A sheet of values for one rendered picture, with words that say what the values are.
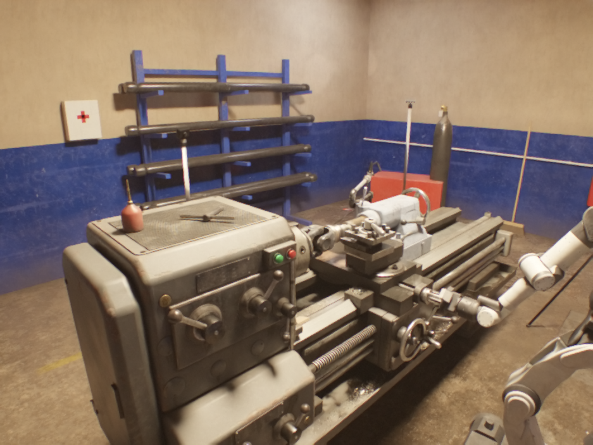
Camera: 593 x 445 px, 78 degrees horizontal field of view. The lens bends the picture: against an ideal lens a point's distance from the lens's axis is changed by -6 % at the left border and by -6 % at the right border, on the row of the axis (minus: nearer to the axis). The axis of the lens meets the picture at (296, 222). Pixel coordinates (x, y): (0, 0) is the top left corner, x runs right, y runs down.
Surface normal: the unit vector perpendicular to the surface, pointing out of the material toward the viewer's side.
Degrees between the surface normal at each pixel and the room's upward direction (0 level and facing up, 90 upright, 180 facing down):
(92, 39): 90
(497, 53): 90
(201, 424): 32
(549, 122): 90
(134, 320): 90
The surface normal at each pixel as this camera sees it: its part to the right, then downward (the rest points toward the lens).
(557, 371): -0.67, 0.58
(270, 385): 0.36, -0.69
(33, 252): 0.69, 0.22
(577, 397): 0.00, -0.95
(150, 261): 0.49, -0.51
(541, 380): -0.65, 0.24
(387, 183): -0.44, 0.28
